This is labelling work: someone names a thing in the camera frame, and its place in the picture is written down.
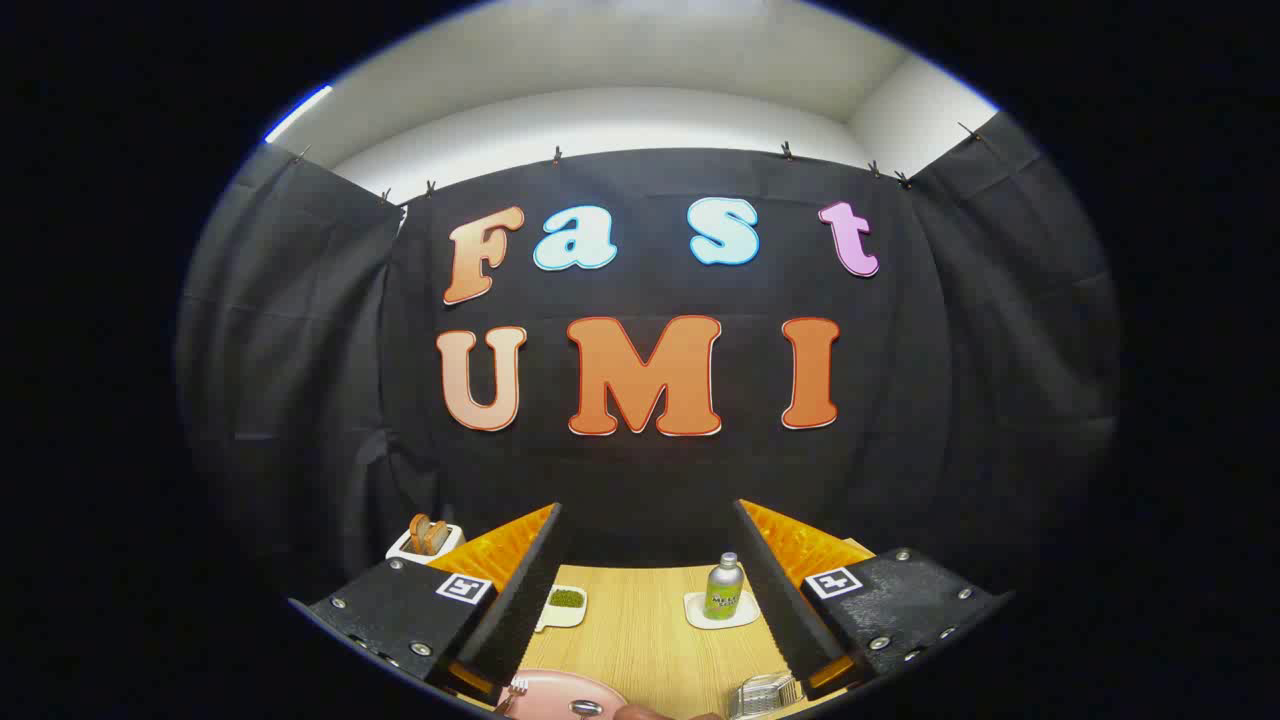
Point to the row of black cloth clips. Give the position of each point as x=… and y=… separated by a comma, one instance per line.
x=556, y=155

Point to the white divided snack dish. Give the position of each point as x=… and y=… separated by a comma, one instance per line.
x=565, y=615

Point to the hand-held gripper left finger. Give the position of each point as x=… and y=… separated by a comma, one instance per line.
x=525, y=590

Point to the white toaster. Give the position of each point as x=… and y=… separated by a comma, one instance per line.
x=410, y=548

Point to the pink plate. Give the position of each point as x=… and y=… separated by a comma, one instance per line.
x=555, y=692

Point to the pile of green beans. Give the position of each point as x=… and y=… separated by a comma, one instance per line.
x=566, y=599

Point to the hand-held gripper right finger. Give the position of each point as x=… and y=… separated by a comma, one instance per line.
x=775, y=590

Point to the white square coaster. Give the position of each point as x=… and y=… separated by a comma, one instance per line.
x=700, y=612

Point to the green soda bottle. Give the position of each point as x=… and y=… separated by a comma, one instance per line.
x=723, y=592

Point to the brown toast slice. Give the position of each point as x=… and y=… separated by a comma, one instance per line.
x=438, y=538
x=418, y=532

